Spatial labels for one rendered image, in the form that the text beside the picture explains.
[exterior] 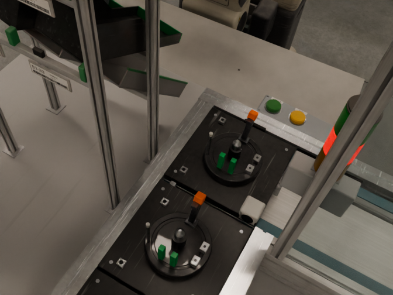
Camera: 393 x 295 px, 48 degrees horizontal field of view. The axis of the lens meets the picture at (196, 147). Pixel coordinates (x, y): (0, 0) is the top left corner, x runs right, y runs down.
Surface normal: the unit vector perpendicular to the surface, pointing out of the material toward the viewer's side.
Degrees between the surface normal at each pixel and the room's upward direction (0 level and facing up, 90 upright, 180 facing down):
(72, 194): 0
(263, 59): 0
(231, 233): 0
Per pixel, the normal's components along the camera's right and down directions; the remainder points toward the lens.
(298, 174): -0.49, 0.70
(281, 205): 0.07, -0.56
